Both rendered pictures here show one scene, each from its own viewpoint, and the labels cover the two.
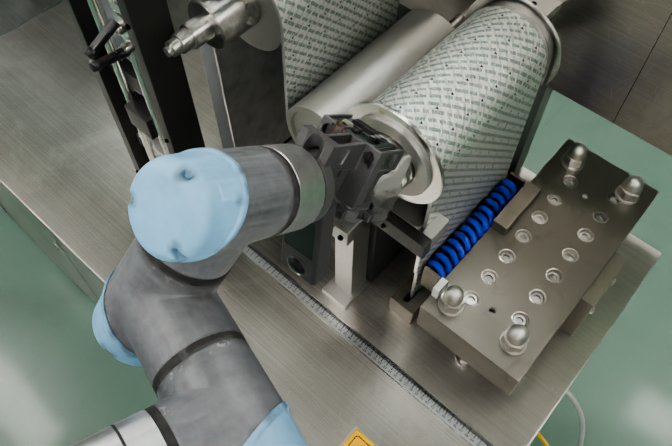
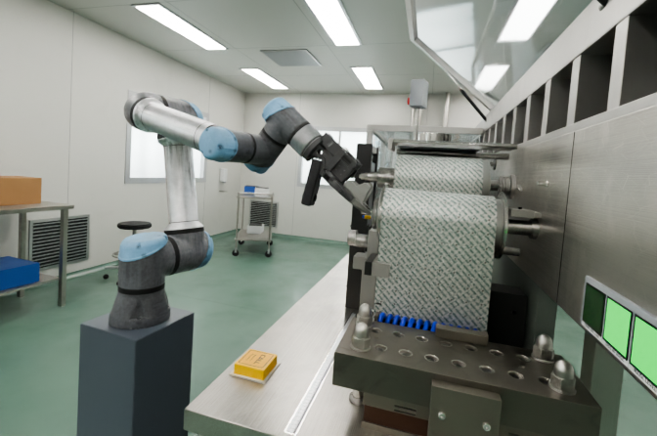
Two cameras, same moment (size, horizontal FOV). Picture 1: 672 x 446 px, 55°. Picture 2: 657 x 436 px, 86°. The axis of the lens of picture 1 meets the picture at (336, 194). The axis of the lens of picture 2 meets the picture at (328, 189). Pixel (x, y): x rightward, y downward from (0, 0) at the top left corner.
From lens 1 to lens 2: 92 cm
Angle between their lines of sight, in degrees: 73
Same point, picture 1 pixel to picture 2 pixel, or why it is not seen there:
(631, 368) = not seen: outside the picture
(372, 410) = (293, 368)
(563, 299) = (416, 364)
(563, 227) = (477, 359)
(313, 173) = (312, 131)
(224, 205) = (278, 103)
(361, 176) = (333, 157)
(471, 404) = (325, 408)
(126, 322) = not seen: hidden behind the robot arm
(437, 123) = (398, 194)
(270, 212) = (287, 119)
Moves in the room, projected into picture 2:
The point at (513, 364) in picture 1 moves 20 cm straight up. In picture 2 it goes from (344, 348) to (353, 237)
